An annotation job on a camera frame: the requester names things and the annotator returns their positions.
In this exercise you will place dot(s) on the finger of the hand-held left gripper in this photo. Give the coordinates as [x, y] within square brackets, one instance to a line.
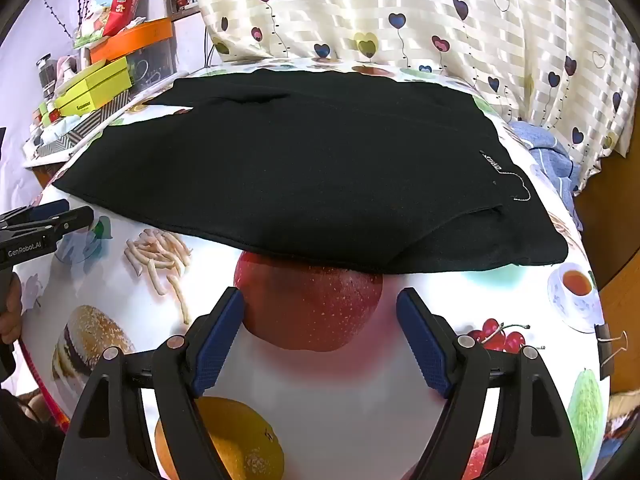
[72, 220]
[47, 209]

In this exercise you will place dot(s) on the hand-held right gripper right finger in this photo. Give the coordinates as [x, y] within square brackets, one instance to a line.
[420, 335]

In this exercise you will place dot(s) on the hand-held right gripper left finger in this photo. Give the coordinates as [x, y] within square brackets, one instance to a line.
[220, 330]

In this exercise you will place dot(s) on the black pants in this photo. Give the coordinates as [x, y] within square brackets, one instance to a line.
[300, 170]

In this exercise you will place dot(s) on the person's left hand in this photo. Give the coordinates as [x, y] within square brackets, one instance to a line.
[11, 320]

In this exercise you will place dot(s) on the black white patterned box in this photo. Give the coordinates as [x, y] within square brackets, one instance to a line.
[85, 127]

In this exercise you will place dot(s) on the fruit printed tablecloth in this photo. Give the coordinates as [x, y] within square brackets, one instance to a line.
[340, 400]

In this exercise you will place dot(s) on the dark jar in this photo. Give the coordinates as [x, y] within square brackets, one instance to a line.
[46, 77]

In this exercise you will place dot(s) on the yellow-green box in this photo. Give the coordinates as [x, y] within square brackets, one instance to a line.
[95, 85]

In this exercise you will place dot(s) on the orange lidded storage box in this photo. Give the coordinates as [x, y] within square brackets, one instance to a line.
[132, 37]

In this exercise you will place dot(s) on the white green snack bag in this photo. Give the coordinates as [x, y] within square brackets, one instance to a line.
[92, 22]

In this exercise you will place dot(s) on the black binder clip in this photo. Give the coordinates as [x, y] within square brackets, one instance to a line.
[612, 347]

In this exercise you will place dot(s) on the blue cloth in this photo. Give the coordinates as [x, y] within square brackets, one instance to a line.
[550, 160]

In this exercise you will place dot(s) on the wooden board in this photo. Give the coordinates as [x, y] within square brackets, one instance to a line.
[617, 240]

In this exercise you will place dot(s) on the heart printed striped curtain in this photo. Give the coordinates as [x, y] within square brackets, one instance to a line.
[380, 10]

